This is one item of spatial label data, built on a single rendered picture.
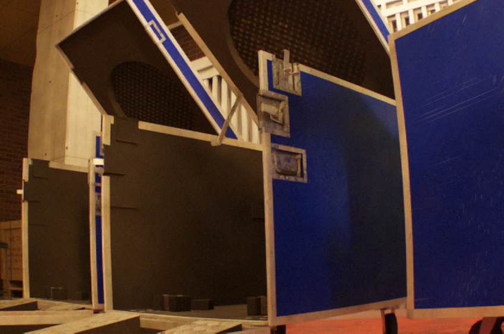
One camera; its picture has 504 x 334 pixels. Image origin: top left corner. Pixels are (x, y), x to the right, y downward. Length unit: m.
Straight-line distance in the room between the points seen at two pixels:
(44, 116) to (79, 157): 0.55
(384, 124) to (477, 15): 0.89
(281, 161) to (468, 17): 0.71
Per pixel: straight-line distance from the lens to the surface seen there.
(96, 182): 2.62
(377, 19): 2.42
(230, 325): 1.67
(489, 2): 1.47
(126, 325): 2.06
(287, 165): 1.76
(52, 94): 4.84
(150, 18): 3.04
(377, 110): 2.21
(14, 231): 7.04
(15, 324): 2.14
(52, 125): 4.74
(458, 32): 1.52
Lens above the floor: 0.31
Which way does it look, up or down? 12 degrees up
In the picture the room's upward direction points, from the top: 2 degrees counter-clockwise
